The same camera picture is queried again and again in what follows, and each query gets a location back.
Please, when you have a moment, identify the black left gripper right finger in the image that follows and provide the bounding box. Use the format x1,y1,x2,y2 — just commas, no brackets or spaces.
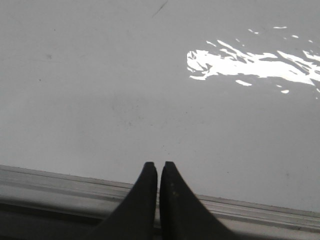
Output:
159,161,238,240

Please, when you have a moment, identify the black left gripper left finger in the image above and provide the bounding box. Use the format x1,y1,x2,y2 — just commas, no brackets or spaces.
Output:
86,162,158,240

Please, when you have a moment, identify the white whiteboard with aluminium frame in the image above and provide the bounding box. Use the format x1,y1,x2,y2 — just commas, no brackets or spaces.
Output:
0,0,320,239

